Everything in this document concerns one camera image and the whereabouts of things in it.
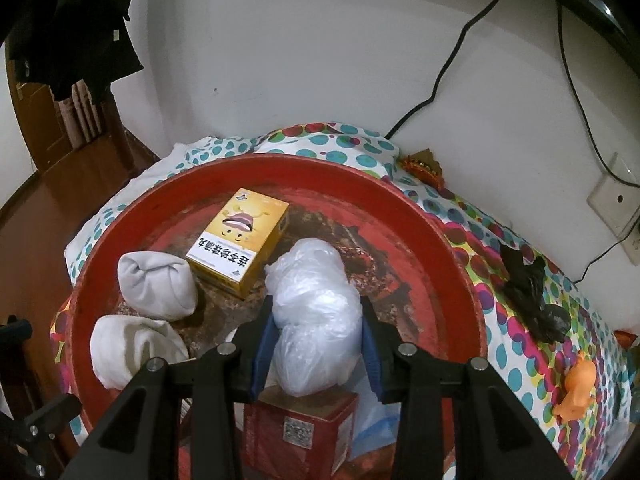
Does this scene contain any dark hanging clothing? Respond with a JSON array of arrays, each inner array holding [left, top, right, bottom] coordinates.
[[0, 0, 146, 103]]

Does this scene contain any white plastic bag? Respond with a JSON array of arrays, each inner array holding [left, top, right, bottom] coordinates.
[[264, 238, 365, 396]]

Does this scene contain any red gold ornament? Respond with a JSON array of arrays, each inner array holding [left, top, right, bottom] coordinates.
[[397, 149, 445, 188]]

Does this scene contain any light blue cloth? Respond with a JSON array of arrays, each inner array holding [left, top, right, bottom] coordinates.
[[350, 375, 401, 461]]

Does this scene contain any yellow cartoon box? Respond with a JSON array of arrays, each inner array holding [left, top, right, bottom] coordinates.
[[185, 188, 291, 301]]

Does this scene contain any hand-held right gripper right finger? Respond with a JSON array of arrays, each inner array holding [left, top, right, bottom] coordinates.
[[359, 295, 573, 480]]

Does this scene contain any black charger cable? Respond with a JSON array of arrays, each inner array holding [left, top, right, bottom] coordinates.
[[570, 237, 633, 283]]

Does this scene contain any white coaxial wall socket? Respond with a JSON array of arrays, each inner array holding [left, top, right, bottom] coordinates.
[[586, 152, 640, 238]]

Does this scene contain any brown wooden door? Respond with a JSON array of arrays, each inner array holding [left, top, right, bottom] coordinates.
[[7, 45, 126, 181]]

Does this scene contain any red cube box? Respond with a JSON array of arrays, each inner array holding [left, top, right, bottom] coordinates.
[[242, 385, 360, 478]]

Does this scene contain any orange plastic toy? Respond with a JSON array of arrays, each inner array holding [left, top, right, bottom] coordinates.
[[554, 352, 598, 420]]

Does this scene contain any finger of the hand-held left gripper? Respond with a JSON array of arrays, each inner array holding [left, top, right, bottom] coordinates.
[[0, 314, 35, 361], [0, 394, 83, 466]]

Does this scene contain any polka dot tablecloth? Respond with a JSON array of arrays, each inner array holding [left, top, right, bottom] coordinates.
[[50, 121, 636, 480]]

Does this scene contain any thin black cable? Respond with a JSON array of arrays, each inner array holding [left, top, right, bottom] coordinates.
[[556, 2, 640, 183]]

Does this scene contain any white rolled sock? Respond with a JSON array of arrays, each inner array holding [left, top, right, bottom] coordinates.
[[90, 315, 190, 390], [117, 251, 198, 322]]

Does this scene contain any thick black cable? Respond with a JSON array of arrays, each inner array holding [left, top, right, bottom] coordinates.
[[384, 0, 518, 138]]

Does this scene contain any red round tray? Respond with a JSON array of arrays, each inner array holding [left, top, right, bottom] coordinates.
[[65, 154, 488, 480]]

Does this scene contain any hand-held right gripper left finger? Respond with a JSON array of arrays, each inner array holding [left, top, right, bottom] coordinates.
[[60, 295, 276, 480]]

